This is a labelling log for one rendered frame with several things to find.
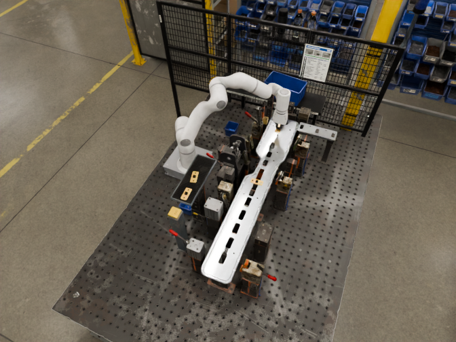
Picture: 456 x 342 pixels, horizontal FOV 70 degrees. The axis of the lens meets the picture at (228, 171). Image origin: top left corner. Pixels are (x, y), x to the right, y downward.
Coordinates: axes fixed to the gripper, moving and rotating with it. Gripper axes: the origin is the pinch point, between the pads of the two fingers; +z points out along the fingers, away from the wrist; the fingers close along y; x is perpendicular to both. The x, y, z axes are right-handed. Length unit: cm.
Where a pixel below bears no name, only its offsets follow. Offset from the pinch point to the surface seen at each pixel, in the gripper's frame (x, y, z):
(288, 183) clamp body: -43.2, 20.0, 4.9
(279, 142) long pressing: -6.1, 3.7, 9.1
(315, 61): 54, 9, -23
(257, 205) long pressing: -64, 7, 9
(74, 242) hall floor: -105, -152, 110
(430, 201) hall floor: 65, 149, 108
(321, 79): 54, 17, -9
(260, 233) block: -83, 15, 6
